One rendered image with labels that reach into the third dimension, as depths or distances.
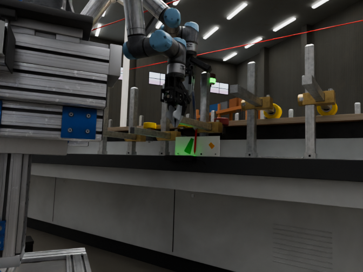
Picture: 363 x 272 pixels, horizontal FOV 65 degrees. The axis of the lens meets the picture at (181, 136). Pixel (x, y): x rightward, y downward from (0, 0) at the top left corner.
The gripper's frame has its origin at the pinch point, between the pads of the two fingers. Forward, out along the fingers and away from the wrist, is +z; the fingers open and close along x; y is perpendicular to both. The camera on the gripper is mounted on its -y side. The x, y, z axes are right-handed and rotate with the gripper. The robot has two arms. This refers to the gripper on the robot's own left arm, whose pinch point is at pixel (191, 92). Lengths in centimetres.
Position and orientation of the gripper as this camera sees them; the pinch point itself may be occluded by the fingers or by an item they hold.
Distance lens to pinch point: 142.8
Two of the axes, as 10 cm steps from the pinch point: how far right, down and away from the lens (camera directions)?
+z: -0.7, 10.0, -0.7
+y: -9.7, -0.5, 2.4
